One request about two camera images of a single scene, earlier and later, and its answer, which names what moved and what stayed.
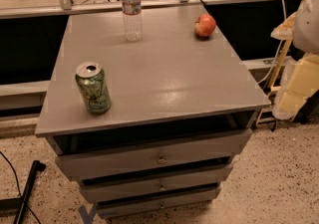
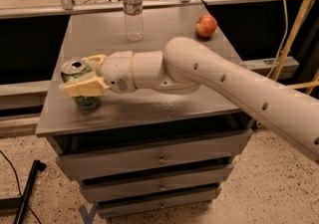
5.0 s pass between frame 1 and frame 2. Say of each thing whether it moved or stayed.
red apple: stayed
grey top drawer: stayed
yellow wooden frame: stayed
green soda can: moved
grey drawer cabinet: stayed
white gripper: moved
